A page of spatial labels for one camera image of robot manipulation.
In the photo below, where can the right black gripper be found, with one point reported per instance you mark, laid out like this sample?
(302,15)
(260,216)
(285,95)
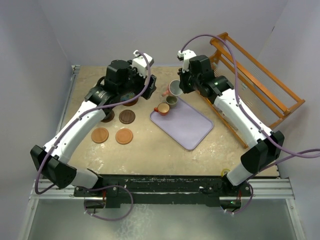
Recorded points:
(185,89)

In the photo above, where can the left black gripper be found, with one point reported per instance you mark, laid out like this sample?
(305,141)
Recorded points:
(150,87)

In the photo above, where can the pink red cup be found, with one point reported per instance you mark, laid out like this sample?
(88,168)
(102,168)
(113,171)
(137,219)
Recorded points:
(173,89)

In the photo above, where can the grey green cup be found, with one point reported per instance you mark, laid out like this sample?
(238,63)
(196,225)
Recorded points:
(171,101)

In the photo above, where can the reddish wooden coaster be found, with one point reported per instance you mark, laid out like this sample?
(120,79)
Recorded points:
(130,103)

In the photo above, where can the dark walnut coaster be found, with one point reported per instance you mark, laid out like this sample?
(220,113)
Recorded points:
(127,116)
(109,117)

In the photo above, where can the light orange wooden coaster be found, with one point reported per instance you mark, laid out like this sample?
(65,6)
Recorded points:
(99,135)
(124,136)

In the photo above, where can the blue cup with pattern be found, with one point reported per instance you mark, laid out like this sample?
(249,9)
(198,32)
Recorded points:
(127,96)

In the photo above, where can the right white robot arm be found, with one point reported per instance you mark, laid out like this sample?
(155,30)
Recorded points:
(196,74)

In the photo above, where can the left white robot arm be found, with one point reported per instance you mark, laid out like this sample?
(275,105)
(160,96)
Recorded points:
(122,77)

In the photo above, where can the orange copper cup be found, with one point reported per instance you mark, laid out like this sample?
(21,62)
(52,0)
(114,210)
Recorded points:
(162,109)

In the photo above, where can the lilac serving tray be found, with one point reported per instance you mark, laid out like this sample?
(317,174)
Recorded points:
(186,125)

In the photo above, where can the orange wooden rack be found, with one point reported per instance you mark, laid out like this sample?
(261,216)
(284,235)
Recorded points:
(263,93)

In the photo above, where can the yellow tape roll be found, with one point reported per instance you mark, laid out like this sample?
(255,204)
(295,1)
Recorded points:
(224,172)

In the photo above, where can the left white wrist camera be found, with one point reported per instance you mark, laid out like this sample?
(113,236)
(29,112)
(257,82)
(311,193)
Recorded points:
(140,63)

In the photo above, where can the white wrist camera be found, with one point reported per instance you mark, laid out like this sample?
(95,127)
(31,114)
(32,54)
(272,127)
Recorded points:
(140,63)
(185,57)

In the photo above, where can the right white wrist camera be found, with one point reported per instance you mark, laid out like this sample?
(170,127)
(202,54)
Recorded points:
(185,57)

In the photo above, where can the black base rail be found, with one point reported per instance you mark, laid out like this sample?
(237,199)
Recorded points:
(211,191)

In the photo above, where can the aluminium frame profile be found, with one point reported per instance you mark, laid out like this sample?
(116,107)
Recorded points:
(267,189)

